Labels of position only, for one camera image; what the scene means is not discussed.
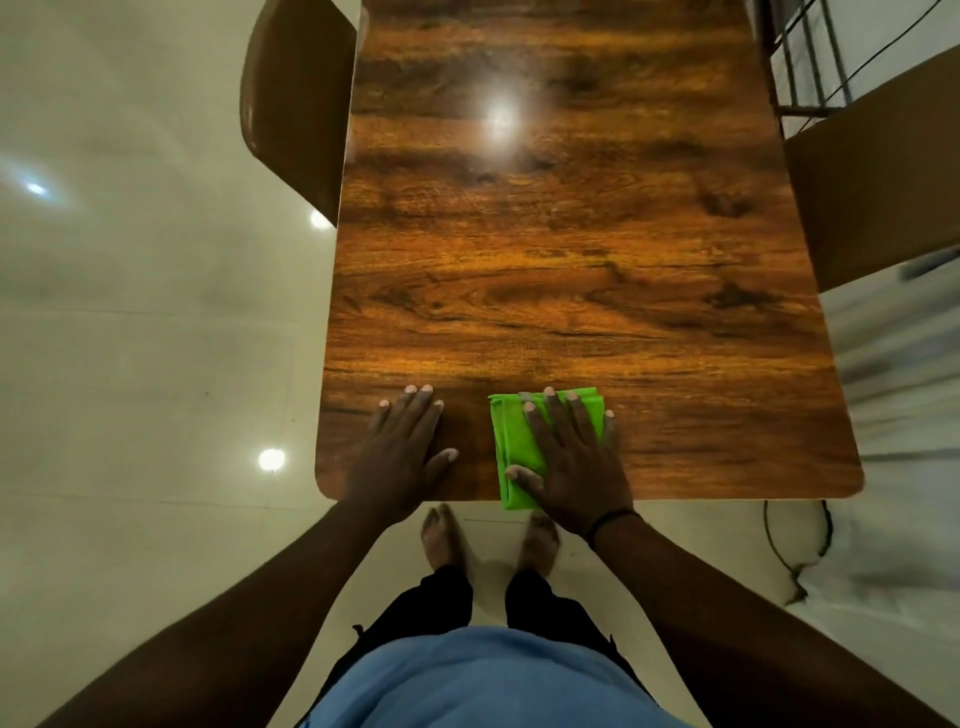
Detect person's right hand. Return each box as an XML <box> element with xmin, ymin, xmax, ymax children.
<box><xmin>504</xmin><ymin>387</ymin><xmax>639</xmax><ymax>538</ymax></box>

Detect person's left hand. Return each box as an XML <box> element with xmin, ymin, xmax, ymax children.
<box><xmin>341</xmin><ymin>384</ymin><xmax>460</xmax><ymax>527</ymax></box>

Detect green cleaning cloth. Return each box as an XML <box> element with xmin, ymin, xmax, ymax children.
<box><xmin>488</xmin><ymin>387</ymin><xmax>607</xmax><ymax>512</ymax></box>

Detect person's right forearm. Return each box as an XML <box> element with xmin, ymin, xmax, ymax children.
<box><xmin>591</xmin><ymin>514</ymin><xmax>955</xmax><ymax>728</ymax></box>

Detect person's left forearm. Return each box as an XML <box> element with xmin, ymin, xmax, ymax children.
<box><xmin>36</xmin><ymin>501</ymin><xmax>412</xmax><ymax>728</ymax></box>

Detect person's right foot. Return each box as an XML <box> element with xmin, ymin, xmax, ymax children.
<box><xmin>516</xmin><ymin>510</ymin><xmax>561</xmax><ymax>579</ymax></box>

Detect person's foot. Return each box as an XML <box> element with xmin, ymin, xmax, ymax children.
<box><xmin>420</xmin><ymin>503</ymin><xmax>468</xmax><ymax>573</ymax></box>
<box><xmin>516</xmin><ymin>510</ymin><xmax>561</xmax><ymax>579</ymax></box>

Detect person's left foot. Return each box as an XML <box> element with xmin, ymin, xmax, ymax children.
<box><xmin>420</xmin><ymin>503</ymin><xmax>468</xmax><ymax>573</ymax></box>

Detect black wristband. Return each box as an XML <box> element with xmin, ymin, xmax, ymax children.
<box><xmin>583</xmin><ymin>507</ymin><xmax>645</xmax><ymax>549</ymax></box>

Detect person's black trousers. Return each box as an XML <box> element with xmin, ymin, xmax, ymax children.
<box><xmin>298</xmin><ymin>564</ymin><xmax>654</xmax><ymax>728</ymax></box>

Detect person's blue shirt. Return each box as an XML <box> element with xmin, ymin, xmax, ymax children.
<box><xmin>298</xmin><ymin>626</ymin><xmax>695</xmax><ymax>728</ymax></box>

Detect brown chair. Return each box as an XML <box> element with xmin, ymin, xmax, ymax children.
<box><xmin>239</xmin><ymin>0</ymin><xmax>358</xmax><ymax>227</ymax></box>
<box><xmin>783</xmin><ymin>45</ymin><xmax>960</xmax><ymax>294</ymax></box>

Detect dark metal rack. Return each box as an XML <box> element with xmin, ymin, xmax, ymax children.
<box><xmin>753</xmin><ymin>0</ymin><xmax>856</xmax><ymax>120</ymax></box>

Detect black floor cable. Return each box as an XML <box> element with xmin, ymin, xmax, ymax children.
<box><xmin>762</xmin><ymin>498</ymin><xmax>835</xmax><ymax>606</ymax></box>

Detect thin black cable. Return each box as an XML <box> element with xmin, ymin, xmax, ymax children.
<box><xmin>817</xmin><ymin>0</ymin><xmax>944</xmax><ymax>108</ymax></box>

